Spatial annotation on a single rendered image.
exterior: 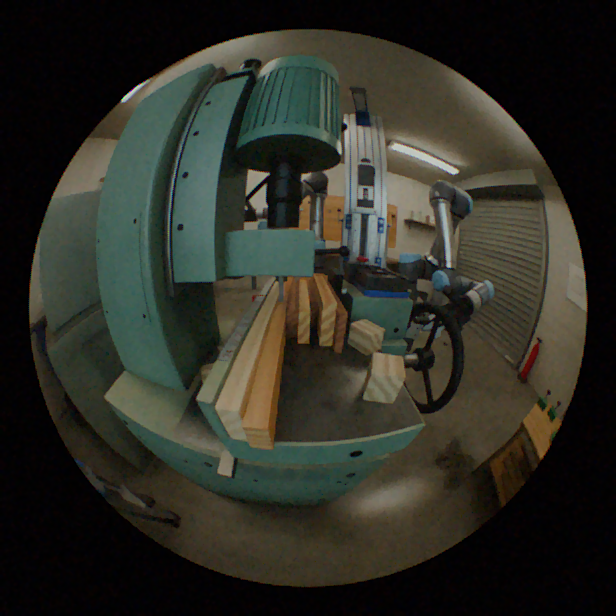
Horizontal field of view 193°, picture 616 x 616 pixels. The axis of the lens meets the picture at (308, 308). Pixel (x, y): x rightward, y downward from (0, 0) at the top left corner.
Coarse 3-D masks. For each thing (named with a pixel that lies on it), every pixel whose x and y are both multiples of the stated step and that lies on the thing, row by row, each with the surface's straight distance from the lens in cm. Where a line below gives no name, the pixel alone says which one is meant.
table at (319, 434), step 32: (288, 352) 27; (320, 352) 27; (352, 352) 28; (384, 352) 39; (288, 384) 22; (320, 384) 22; (352, 384) 23; (288, 416) 19; (320, 416) 19; (352, 416) 20; (384, 416) 21; (416, 416) 22; (256, 448) 19; (288, 448) 18; (320, 448) 18; (352, 448) 19; (384, 448) 23
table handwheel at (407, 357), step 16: (416, 304) 50; (432, 304) 45; (448, 320) 41; (432, 336) 46; (416, 352) 48; (432, 352) 49; (416, 368) 48; (448, 384) 41; (416, 400) 54; (432, 400) 48; (448, 400) 43
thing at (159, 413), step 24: (216, 360) 44; (120, 384) 50; (144, 384) 46; (192, 384) 40; (120, 408) 44; (144, 408) 40; (168, 408) 37; (192, 408) 35; (144, 432) 43; (168, 432) 34; (192, 432) 32; (192, 456) 36; (216, 456) 29; (384, 456) 30; (288, 480) 35; (312, 480) 35
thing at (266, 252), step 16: (224, 240) 29; (240, 240) 28; (256, 240) 27; (272, 240) 27; (288, 240) 27; (304, 240) 27; (240, 256) 28; (256, 256) 27; (272, 256) 27; (288, 256) 27; (304, 256) 27; (240, 272) 28; (256, 272) 28; (272, 272) 27; (288, 272) 27; (304, 272) 27
